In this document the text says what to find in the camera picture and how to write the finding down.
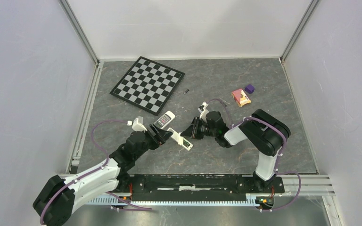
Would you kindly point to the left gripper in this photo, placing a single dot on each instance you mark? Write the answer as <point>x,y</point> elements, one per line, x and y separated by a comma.
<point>161,136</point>

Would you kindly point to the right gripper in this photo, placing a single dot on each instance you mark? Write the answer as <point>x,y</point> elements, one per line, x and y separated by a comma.
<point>192,131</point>

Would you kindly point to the long white remote control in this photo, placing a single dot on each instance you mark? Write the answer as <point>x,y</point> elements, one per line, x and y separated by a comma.
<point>179,140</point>

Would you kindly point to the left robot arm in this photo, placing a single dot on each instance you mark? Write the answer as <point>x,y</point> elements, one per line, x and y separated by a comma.
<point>61,197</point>

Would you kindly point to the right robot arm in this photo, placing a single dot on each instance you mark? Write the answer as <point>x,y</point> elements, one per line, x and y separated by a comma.
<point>266,133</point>

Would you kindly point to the short white remote control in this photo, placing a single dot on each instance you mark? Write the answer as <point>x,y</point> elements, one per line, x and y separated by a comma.
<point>165,120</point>

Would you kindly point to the black and grey chessboard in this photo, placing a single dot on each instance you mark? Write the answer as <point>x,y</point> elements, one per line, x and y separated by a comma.
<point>148,85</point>

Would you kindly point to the red and yellow block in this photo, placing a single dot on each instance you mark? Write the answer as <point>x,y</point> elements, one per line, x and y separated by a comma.
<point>241,97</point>

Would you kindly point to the purple cube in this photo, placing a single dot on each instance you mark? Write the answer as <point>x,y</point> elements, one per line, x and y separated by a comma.
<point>249,89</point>

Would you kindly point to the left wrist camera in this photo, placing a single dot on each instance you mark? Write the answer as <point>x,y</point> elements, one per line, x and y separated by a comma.
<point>137,124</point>

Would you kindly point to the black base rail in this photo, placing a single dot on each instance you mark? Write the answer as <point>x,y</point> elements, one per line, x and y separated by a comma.
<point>196,187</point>

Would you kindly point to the white slotted cable duct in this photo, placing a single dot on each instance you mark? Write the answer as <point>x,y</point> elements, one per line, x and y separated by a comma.
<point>105,199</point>

